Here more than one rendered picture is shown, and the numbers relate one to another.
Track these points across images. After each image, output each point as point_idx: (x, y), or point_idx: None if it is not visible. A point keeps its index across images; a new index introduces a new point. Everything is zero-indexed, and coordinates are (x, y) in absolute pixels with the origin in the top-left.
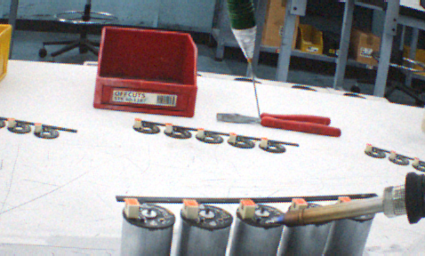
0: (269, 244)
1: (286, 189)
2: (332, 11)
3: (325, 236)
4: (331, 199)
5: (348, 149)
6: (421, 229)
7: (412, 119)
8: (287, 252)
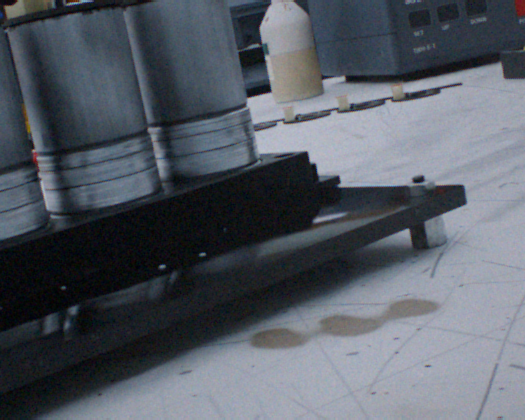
0: None
1: (47, 208)
2: None
3: (126, 46)
4: None
5: None
6: (369, 147)
7: (253, 104)
8: (51, 115)
